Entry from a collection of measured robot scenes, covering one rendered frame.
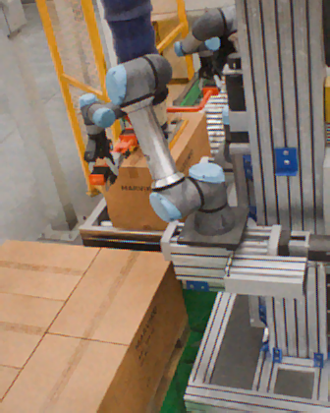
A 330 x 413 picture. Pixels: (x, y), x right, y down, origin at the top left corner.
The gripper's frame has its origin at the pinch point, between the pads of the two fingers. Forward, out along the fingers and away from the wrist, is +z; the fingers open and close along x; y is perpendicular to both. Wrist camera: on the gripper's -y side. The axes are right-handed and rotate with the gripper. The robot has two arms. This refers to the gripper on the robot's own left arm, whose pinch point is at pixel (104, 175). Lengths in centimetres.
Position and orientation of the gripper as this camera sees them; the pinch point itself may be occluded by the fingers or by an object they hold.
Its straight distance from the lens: 236.4
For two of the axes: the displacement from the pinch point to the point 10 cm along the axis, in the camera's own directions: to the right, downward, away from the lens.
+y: 3.0, -5.5, 7.8
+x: -9.4, -0.3, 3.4
